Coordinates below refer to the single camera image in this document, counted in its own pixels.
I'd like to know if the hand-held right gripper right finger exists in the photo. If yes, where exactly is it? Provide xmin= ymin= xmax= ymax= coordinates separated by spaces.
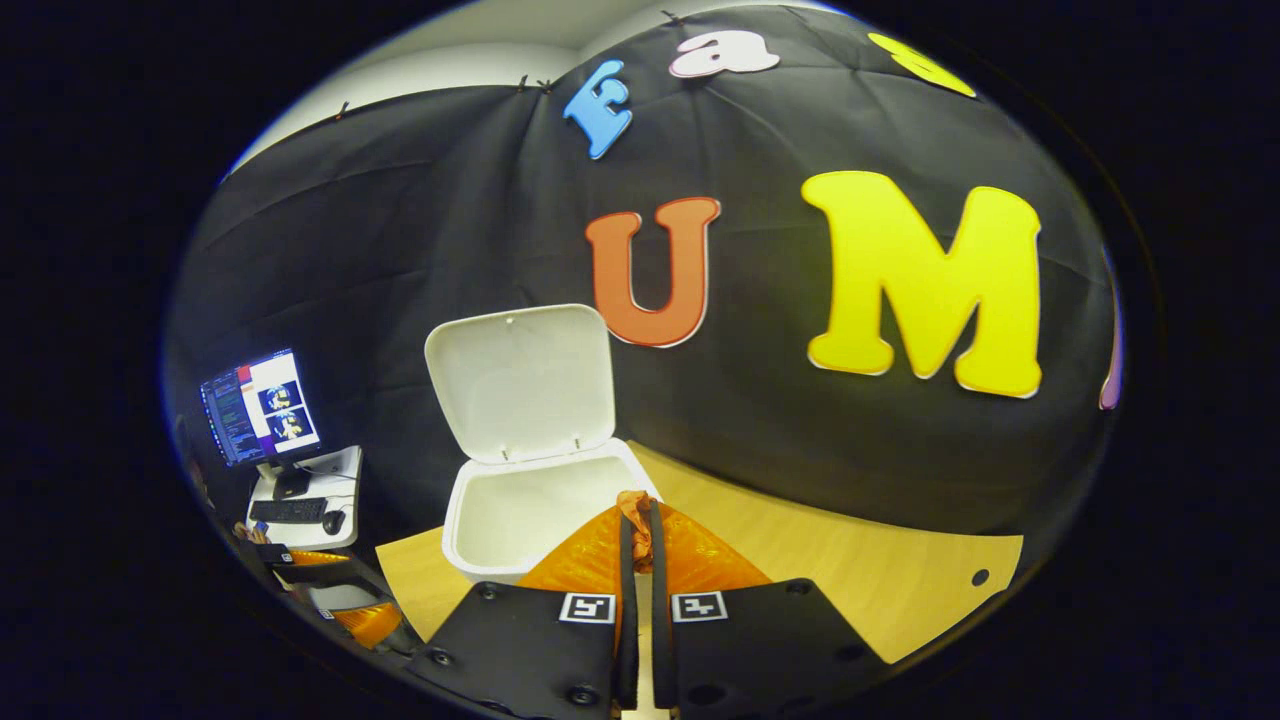
xmin=650 ymin=498 xmax=891 ymax=720

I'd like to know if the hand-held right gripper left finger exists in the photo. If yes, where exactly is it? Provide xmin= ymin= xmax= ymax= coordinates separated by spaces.
xmin=405 ymin=505 xmax=641 ymax=720

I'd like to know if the orange paper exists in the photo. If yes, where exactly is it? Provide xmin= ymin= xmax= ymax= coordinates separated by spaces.
xmin=617 ymin=490 xmax=656 ymax=573

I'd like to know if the white desktop garbage bin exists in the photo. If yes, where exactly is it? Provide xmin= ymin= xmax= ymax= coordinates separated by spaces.
xmin=424 ymin=303 xmax=663 ymax=586

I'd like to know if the wooden desktop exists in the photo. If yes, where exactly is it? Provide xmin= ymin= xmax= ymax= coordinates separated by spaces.
xmin=375 ymin=440 xmax=1026 ymax=720

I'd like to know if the black keyboard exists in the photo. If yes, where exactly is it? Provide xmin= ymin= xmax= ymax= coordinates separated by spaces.
xmin=248 ymin=497 xmax=329 ymax=525

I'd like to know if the white side table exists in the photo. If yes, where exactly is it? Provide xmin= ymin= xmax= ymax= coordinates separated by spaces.
xmin=245 ymin=445 xmax=363 ymax=551

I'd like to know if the computer monitor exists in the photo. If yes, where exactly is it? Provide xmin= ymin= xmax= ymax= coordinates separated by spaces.
xmin=198 ymin=347 xmax=323 ymax=501

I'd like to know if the black backdrop cloth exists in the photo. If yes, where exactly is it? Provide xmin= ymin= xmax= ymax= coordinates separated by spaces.
xmin=165 ymin=0 xmax=1121 ymax=536

